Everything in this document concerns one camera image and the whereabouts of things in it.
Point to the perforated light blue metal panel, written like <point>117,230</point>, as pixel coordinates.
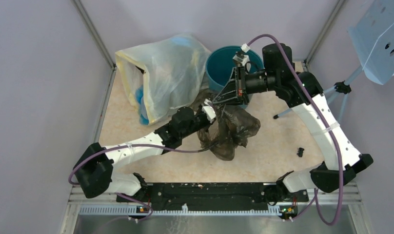
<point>373,40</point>

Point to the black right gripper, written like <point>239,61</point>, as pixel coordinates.
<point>234,91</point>

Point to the small black plastic part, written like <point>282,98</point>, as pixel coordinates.
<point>300,152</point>

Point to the light blue tripod stand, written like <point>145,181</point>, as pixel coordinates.
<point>344,89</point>

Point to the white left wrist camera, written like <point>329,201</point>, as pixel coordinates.
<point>209,110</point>

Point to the white translucent trash bag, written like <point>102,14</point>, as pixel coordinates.
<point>160,77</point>

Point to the teal plastic trash bin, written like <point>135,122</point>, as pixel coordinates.
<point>220,63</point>

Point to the white slotted cable duct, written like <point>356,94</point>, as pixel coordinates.
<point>138,210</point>

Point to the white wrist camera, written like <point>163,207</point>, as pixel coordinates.
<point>209,110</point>
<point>241,58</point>

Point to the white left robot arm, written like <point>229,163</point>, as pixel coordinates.
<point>95,172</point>

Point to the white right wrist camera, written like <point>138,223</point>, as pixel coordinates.
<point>241,58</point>

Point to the black plastic trash bag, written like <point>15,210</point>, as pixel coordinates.
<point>231,129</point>

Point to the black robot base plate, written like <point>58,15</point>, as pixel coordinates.
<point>246,196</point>

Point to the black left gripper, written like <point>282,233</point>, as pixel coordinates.
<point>208,124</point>

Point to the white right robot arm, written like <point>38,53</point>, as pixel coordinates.
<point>305,97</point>

